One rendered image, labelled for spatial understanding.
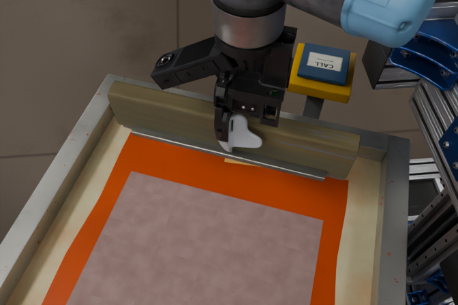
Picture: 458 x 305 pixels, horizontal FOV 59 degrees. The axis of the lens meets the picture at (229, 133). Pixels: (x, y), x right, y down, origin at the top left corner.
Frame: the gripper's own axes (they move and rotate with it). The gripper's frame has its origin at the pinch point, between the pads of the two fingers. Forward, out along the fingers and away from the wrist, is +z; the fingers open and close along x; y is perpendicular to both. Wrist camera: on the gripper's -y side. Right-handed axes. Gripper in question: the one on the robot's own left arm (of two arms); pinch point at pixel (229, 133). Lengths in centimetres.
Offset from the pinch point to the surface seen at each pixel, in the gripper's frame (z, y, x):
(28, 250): 11.8, -25.5, -21.2
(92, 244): 13.8, -17.6, -17.1
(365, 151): 11.7, 22.0, 10.9
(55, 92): 109, -115, 76
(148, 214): 13.8, -11.0, -10.0
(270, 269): 13.8, 10.4, -13.3
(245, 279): 13.8, 7.1, -15.7
